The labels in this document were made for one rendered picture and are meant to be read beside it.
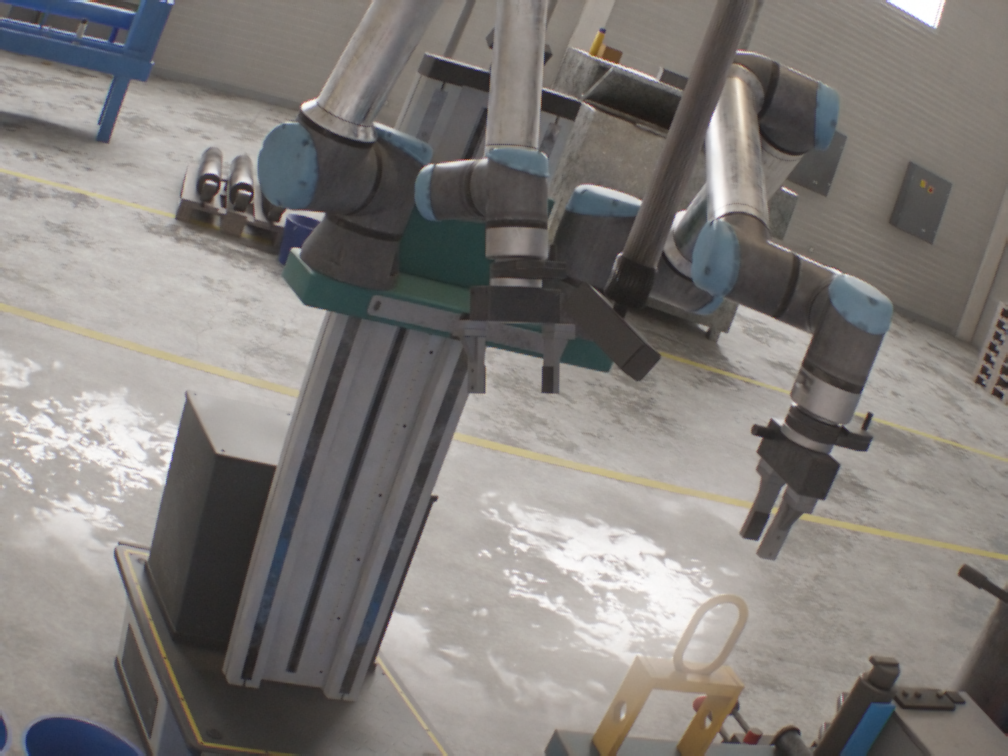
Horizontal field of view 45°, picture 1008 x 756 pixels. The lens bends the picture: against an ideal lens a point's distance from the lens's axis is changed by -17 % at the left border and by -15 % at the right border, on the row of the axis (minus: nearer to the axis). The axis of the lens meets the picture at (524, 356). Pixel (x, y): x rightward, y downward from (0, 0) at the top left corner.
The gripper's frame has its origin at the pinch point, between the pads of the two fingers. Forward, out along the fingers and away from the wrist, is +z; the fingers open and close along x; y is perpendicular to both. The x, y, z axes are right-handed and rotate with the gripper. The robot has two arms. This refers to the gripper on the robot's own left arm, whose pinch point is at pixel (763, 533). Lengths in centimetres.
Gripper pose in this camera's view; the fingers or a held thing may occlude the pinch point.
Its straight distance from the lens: 173.0
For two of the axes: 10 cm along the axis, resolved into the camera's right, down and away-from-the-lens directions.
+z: -3.5, 9.0, 2.4
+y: -8.9, -2.5, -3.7
